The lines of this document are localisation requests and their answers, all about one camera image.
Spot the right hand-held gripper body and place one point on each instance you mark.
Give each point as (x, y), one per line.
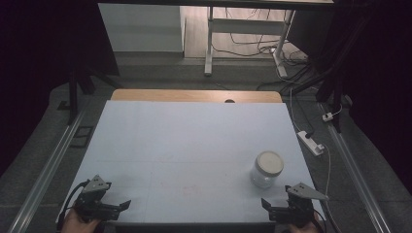
(301, 202)

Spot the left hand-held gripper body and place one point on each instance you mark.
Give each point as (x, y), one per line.
(94, 191)

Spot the white round jar lid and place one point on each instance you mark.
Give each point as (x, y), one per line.
(269, 163)

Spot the person's right hand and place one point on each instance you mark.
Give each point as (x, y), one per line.
(304, 228)

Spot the person's left hand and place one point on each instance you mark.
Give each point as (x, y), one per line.
(76, 223)

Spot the white power strip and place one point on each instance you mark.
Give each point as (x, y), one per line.
(310, 142)

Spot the white table mat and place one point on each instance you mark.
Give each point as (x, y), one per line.
(181, 145)

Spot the small white adapter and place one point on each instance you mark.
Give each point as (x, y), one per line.
(327, 116)

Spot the black metal stand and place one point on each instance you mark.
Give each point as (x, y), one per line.
(73, 97)
(336, 97)

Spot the dark curtain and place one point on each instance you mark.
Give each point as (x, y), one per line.
(379, 81)
(39, 64)

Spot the white cabinet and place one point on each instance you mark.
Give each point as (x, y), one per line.
(139, 27)

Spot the aluminium floor rail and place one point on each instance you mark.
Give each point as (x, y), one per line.
(356, 171)
(48, 171)

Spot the black floor frame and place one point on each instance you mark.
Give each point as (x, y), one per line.
(82, 136)

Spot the white desk frame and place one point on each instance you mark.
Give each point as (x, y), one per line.
(246, 26)

